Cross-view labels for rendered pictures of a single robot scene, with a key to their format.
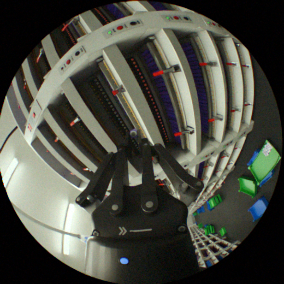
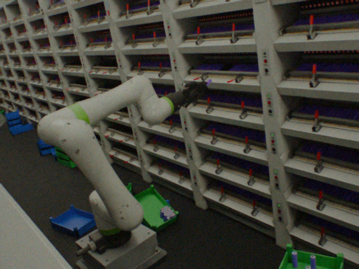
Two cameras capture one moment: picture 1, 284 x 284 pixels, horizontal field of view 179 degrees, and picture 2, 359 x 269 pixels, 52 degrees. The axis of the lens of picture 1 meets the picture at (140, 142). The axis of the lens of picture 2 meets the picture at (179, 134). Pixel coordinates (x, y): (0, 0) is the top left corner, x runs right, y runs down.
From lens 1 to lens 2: 1.74 m
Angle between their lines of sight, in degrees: 37
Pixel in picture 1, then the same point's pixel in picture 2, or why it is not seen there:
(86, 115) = (231, 48)
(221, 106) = (220, 144)
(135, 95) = (232, 86)
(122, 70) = (245, 87)
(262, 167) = (147, 207)
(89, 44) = (267, 80)
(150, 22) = (269, 121)
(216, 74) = (240, 149)
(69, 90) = (250, 47)
